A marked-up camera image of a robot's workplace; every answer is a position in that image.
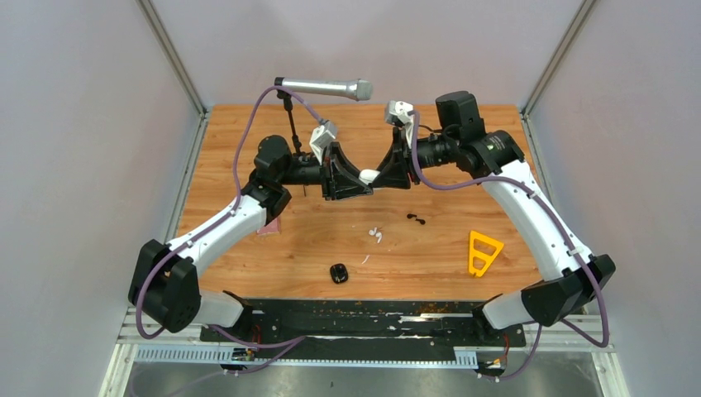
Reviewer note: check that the black earbud charging case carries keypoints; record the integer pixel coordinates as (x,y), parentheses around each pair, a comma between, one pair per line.
(339,273)

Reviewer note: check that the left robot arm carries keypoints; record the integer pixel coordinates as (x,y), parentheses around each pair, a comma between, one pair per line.
(165,285)

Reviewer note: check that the perforated metal rail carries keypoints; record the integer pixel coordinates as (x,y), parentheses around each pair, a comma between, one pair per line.
(455,358)

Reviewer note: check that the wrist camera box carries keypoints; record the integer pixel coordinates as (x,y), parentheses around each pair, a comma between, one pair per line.
(398,113)
(322,136)

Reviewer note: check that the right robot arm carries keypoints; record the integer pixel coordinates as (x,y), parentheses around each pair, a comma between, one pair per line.
(571,274)

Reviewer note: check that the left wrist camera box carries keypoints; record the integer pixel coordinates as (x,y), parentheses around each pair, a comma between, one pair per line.
(322,136)

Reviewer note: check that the silver microphone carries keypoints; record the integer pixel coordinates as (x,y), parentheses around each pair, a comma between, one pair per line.
(357,89)

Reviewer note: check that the yellow triangular plastic frame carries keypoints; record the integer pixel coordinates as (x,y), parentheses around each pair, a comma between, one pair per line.
(482,253)

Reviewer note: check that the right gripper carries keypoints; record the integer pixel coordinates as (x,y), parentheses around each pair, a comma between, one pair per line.
(398,166)

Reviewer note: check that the white earbud charging case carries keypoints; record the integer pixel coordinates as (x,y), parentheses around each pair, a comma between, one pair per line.
(368,176)

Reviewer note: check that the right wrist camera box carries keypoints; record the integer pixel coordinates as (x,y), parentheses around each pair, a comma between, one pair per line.
(398,113)

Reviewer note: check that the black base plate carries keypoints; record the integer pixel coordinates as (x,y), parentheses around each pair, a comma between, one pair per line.
(416,329)

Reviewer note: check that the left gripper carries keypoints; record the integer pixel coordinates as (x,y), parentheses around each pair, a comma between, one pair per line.
(344,187)

